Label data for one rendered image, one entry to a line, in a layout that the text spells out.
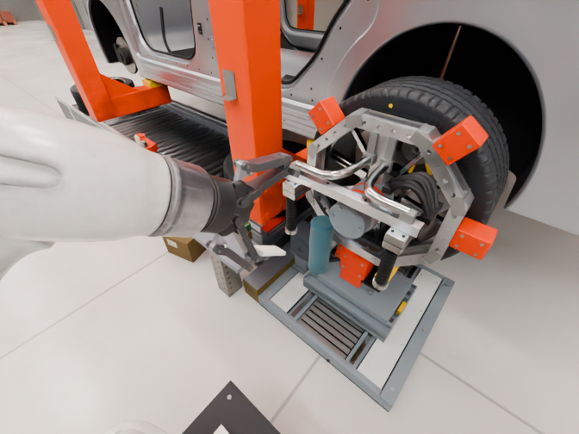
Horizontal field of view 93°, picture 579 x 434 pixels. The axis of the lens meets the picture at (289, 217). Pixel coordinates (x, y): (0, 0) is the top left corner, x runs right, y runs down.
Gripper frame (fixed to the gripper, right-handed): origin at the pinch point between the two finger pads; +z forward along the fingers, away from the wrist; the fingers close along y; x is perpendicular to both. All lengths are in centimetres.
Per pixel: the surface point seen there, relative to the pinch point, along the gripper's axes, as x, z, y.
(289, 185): -21.6, 25.1, -4.2
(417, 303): 12, 126, 34
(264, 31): -48, 19, -46
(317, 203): -28, 55, 0
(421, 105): 1, 38, -37
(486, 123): 16, 52, -40
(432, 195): 14.2, 33.8, -14.9
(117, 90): -247, 52, -22
